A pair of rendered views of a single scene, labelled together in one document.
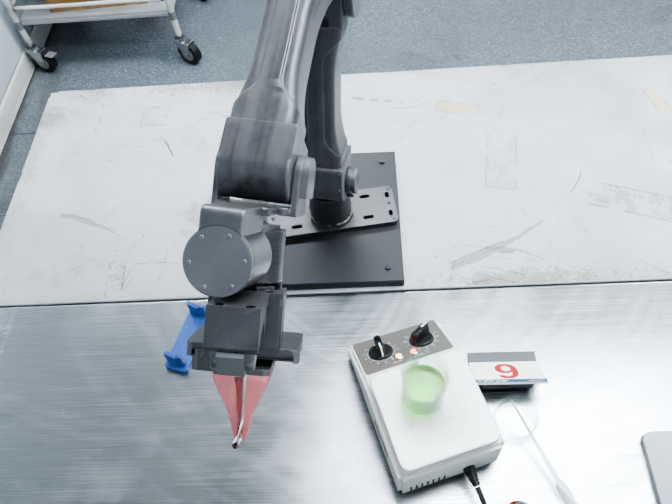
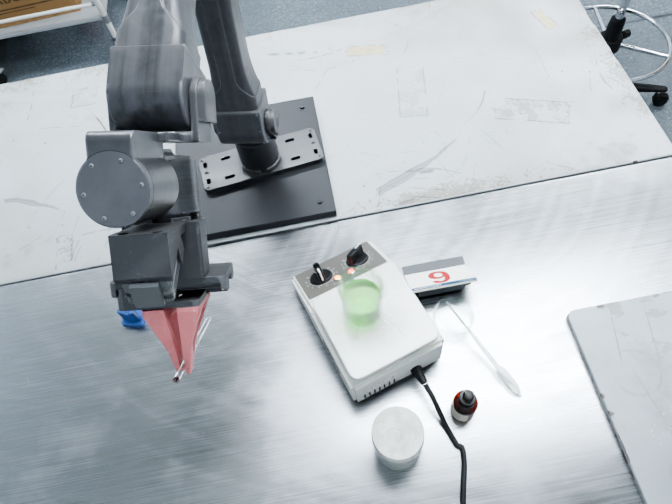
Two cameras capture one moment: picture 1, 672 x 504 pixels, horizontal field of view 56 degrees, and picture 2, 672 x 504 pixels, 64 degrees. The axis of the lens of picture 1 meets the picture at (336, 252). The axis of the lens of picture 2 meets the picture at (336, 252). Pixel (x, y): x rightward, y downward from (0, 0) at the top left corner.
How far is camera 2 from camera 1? 11 cm
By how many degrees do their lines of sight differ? 5
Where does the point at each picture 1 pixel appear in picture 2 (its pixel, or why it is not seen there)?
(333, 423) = (287, 350)
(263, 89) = (144, 13)
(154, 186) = not seen: hidden behind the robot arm
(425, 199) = (347, 136)
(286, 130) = (174, 51)
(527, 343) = (455, 250)
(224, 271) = (122, 198)
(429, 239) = (355, 171)
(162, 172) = not seen: hidden behind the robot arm
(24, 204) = not seen: outside the picture
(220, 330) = (128, 260)
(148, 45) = (90, 51)
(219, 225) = (108, 150)
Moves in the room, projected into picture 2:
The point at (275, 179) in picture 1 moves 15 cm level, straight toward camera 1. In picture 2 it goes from (170, 103) to (217, 242)
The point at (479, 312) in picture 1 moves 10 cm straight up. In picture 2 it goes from (408, 229) to (410, 190)
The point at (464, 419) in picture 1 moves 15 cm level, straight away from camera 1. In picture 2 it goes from (404, 324) to (419, 221)
